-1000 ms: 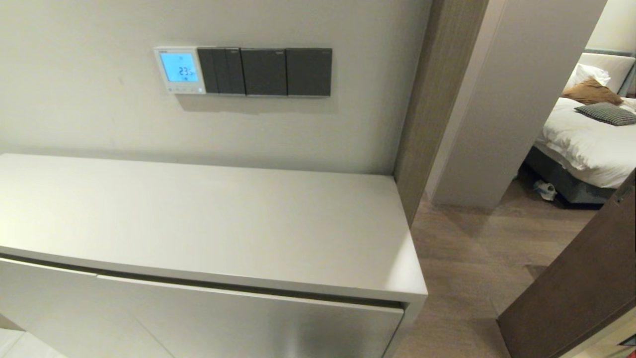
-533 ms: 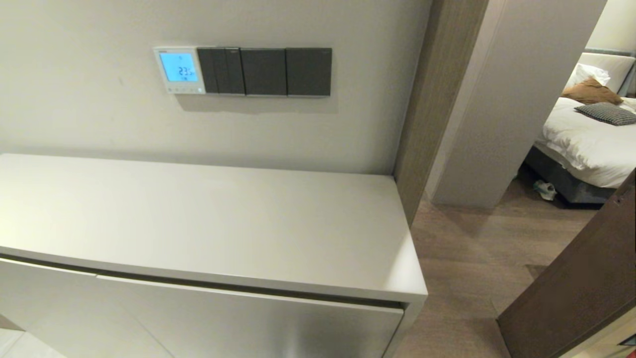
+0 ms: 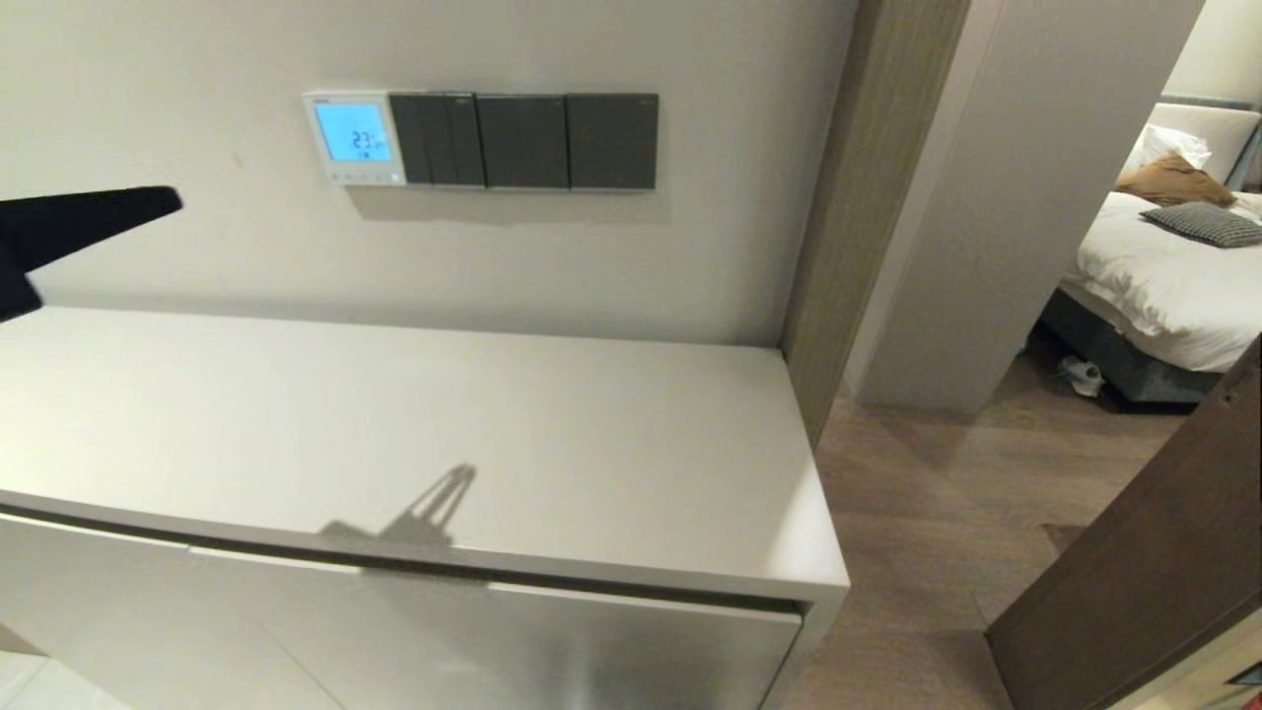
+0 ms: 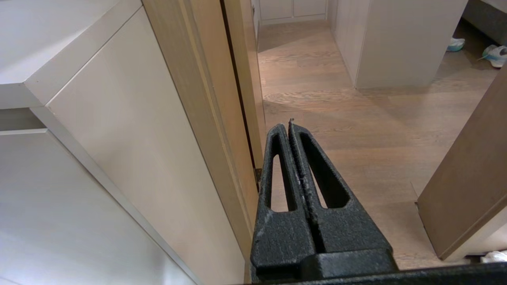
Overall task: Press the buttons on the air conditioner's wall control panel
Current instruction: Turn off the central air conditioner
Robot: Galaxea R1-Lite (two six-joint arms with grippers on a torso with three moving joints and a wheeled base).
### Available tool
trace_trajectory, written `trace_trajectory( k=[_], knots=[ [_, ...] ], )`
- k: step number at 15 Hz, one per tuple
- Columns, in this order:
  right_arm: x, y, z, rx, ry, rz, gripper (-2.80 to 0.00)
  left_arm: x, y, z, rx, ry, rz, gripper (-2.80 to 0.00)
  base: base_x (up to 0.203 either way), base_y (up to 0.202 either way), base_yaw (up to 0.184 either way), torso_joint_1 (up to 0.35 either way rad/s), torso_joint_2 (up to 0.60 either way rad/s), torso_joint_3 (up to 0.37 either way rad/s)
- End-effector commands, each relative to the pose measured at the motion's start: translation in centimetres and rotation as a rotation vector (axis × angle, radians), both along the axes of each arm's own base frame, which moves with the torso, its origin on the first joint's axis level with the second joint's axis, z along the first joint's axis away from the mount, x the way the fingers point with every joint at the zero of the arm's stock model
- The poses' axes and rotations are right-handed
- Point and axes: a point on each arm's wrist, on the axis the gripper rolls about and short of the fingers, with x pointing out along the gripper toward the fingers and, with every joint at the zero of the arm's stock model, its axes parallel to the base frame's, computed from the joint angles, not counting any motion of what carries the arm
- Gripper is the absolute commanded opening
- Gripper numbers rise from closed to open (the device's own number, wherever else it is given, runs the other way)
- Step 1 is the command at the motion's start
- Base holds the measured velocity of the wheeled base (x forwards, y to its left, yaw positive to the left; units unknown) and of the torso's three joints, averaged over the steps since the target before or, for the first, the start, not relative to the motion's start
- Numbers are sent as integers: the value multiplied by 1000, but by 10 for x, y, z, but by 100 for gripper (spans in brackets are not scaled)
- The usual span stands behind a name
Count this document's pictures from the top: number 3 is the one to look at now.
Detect white wall thermostat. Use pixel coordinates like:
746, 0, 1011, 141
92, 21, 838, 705
301, 91, 407, 187

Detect narrow white cabinet door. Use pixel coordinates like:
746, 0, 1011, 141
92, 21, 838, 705
0, 513, 321, 710

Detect white sideboard cabinet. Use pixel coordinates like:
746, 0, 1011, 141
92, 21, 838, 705
0, 306, 853, 710

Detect wide white cabinet door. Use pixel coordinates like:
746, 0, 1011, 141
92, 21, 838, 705
187, 545, 805, 710

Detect white slippers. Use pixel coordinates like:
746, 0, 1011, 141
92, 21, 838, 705
1058, 355, 1107, 398

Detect dark grey bed base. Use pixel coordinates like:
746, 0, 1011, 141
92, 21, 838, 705
1040, 291, 1228, 407

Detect bed with white duvet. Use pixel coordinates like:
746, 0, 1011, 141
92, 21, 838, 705
1060, 187, 1262, 376

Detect brown cushion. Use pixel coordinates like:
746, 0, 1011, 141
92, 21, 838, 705
1114, 151, 1238, 210

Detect white pillow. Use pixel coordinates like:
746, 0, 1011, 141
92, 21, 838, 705
1124, 123, 1214, 178

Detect brown wooden door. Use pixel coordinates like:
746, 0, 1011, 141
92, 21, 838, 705
986, 335, 1262, 710

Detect grey checkered cushion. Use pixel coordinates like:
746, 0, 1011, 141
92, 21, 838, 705
1141, 200, 1262, 249

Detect beige padded headboard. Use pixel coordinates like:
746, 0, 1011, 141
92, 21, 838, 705
1149, 102, 1262, 188

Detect dark grey triple rocker switch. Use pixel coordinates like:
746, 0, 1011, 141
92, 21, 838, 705
387, 92, 486, 188

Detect dark grey square panel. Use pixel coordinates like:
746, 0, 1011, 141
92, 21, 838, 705
566, 92, 660, 190
475, 93, 571, 189

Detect light wooden door frame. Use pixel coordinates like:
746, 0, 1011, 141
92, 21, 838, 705
781, 0, 975, 453

